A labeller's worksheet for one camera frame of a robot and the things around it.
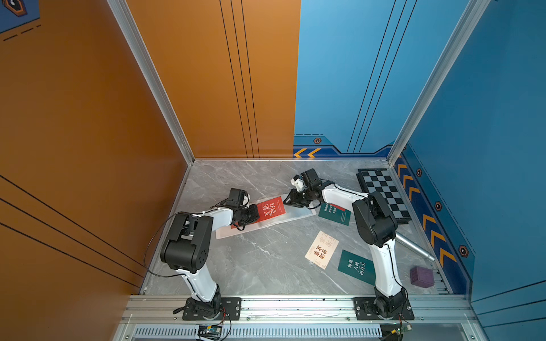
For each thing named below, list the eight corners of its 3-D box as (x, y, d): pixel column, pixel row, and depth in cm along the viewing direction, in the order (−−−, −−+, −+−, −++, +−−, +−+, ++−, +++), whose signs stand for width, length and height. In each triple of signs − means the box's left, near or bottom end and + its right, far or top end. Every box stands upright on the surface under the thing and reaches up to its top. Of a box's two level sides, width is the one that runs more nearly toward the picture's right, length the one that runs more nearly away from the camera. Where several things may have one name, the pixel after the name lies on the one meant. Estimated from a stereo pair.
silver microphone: (392, 237, 93) (395, 234, 90) (394, 235, 93) (397, 232, 91) (430, 263, 85) (434, 261, 83) (431, 260, 86) (435, 257, 84)
